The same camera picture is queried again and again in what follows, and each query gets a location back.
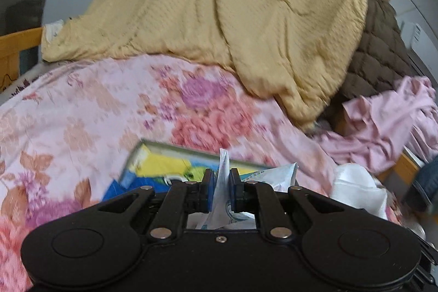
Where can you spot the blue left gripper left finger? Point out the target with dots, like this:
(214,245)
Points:
(207,190)

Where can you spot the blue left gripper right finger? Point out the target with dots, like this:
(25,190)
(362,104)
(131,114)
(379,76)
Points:
(236,190)

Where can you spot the white tissue pack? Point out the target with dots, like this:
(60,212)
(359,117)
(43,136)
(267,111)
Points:
(220,215)

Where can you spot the white cloth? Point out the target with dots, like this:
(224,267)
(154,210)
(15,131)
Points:
(355,187)

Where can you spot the grey shallow box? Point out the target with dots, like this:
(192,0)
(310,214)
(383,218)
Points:
(164,155)

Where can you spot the yellow blue cartoon towel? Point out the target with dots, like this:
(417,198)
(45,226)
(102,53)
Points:
(154,172)

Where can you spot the pink floral bedsheet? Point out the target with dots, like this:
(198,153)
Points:
(66,137)

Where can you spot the pink crumpled cloth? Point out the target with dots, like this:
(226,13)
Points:
(378,128)

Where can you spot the yellow quilted blanket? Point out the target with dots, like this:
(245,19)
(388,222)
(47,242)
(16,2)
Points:
(296,51)

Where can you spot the blue denim jeans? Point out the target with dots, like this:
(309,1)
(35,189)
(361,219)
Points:
(422,194)

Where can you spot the brown puffer jacket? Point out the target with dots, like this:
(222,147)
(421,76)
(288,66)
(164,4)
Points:
(379,61)

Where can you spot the white air conditioner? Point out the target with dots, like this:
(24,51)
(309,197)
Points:
(421,50)

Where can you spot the wooden bed frame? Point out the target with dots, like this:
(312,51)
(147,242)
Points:
(10,47)

